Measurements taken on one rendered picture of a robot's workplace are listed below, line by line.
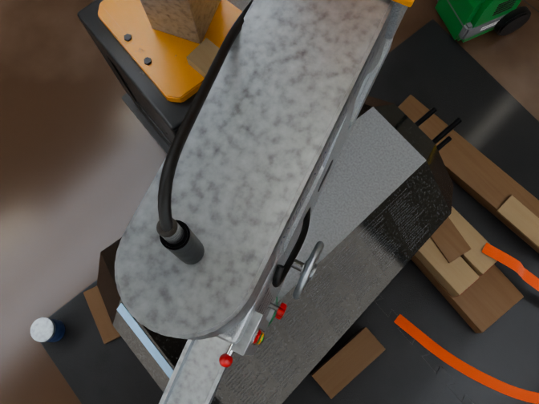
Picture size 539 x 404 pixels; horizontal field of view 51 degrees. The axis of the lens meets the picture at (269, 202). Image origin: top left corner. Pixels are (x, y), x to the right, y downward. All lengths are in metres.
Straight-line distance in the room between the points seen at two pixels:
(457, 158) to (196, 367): 1.60
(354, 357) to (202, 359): 0.96
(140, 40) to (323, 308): 1.11
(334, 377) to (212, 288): 1.60
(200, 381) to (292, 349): 0.36
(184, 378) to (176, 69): 1.03
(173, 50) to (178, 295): 1.33
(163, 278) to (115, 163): 1.97
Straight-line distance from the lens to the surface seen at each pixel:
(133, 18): 2.18
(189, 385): 1.63
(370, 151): 1.84
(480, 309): 2.57
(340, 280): 1.82
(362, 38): 0.99
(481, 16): 2.87
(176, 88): 2.01
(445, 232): 2.46
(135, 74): 2.11
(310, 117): 0.92
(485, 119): 2.90
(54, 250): 2.80
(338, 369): 2.42
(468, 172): 2.69
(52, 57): 3.16
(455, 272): 2.45
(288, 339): 1.82
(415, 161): 1.86
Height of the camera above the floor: 2.54
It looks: 75 degrees down
